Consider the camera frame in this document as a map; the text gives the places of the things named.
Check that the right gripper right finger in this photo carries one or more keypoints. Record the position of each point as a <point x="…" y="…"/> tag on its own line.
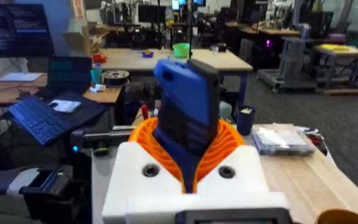
<point x="241" y="174"/>

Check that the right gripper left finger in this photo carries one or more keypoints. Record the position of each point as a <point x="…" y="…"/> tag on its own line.
<point x="129" y="174"/>

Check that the blue electric screwdriver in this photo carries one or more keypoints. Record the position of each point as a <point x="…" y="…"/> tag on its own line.
<point x="186" y="105"/>

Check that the clear plastic box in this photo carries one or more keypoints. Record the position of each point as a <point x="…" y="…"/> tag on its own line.
<point x="283" y="141"/>

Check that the dark blue cup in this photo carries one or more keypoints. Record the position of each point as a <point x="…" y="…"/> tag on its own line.
<point x="245" y="119"/>

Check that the black device with grey lid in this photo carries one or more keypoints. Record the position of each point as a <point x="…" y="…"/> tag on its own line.
<point x="42" y="189"/>

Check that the white cloth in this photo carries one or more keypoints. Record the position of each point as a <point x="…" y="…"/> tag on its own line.
<point x="64" y="105"/>

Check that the black filament spool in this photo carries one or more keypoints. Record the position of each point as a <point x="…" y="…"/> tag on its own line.
<point x="115" y="77"/>

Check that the teal plastic cup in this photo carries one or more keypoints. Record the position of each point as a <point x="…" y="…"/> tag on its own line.
<point x="96" y="76"/>

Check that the blue keyboard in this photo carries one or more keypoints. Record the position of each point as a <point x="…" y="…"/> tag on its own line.
<point x="39" y="119"/>

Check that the wooden table with blue legs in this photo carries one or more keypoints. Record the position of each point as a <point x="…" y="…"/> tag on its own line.
<point x="216" y="60"/>

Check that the dark open laptop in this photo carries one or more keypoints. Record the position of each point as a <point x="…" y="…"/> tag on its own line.
<point x="68" y="74"/>

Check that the small purple bowl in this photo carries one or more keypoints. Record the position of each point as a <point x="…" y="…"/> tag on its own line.
<point x="147" y="54"/>

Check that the green plastic bowl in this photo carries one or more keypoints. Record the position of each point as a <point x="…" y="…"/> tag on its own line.
<point x="181" y="49"/>

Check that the cardboard box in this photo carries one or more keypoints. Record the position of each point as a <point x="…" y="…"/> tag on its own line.
<point x="85" y="37"/>

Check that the white paper sheet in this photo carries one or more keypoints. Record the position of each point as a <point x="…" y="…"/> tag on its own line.
<point x="20" y="76"/>

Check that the dark computer monitor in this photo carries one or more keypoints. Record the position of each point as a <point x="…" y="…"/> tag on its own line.
<point x="14" y="29"/>

